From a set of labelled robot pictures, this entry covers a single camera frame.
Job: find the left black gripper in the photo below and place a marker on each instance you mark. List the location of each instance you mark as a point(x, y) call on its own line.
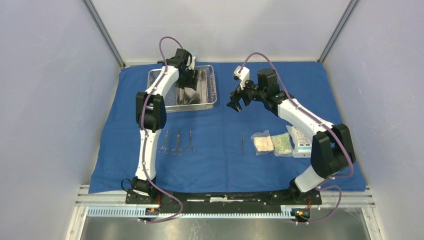
point(192, 83)

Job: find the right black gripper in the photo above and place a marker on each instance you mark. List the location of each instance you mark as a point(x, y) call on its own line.
point(235, 97)

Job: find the blue surgical drape cloth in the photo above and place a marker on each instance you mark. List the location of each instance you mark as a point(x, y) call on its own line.
point(217, 166)

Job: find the green printed packet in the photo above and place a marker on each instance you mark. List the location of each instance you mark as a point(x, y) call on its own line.
point(282, 145)

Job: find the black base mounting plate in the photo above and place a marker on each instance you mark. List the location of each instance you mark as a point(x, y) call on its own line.
point(263, 202)

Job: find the steel curved hemostat clamp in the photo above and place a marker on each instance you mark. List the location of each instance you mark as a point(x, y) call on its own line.
point(164, 148)

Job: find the steel thumb tweezers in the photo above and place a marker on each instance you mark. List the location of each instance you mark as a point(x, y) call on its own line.
point(242, 143)

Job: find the beige gauze packet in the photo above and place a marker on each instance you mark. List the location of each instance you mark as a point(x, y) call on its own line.
point(262, 142)

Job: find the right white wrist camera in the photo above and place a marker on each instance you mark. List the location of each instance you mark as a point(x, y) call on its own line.
point(241, 74)

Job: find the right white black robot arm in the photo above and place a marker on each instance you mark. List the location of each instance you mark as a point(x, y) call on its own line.
point(331, 145)

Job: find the wire mesh steel basket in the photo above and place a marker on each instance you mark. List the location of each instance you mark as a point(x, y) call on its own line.
point(166, 84)

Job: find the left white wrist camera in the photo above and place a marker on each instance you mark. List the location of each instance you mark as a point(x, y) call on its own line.
point(191, 62)

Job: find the steel surgical scissors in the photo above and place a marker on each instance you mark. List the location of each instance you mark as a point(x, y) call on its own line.
point(177, 150)

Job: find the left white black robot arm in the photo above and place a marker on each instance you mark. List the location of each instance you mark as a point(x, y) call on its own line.
point(151, 116)

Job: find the white blue box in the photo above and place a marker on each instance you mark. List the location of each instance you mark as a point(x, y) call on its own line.
point(302, 144)

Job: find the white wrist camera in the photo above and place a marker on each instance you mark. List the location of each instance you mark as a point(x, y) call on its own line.
point(191, 62)
point(241, 74)

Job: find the stainless steel instrument tray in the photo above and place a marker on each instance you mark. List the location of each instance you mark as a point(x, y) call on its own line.
point(201, 92)

